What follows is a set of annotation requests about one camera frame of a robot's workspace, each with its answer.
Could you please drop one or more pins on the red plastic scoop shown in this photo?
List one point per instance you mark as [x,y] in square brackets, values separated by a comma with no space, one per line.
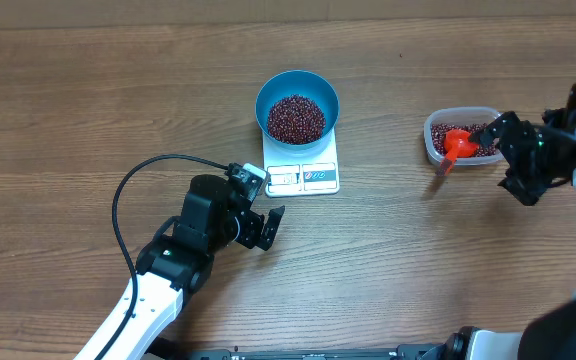
[458,145]

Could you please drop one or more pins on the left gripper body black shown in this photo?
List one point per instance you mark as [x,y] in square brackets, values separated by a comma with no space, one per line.
[248,228]

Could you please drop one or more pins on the red beans in container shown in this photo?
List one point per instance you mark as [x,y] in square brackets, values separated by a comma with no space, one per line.
[439,131]

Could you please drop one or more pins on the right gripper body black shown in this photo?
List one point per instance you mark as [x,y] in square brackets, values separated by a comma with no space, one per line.
[530,166]

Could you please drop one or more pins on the red beans in bowl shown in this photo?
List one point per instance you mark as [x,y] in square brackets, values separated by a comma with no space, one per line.
[296,120]

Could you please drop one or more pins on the blue bowl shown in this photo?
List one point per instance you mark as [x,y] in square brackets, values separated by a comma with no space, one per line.
[301,82]

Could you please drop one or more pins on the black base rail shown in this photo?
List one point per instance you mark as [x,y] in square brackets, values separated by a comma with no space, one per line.
[163,349]

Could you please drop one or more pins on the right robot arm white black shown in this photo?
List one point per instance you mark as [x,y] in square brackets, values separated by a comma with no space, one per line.
[551,336]

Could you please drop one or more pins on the clear plastic container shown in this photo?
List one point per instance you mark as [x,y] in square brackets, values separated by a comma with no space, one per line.
[459,116]

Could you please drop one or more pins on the white digital kitchen scale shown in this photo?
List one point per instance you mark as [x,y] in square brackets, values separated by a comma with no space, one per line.
[296,170]

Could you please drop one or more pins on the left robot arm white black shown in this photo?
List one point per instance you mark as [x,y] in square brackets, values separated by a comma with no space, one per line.
[179,259]

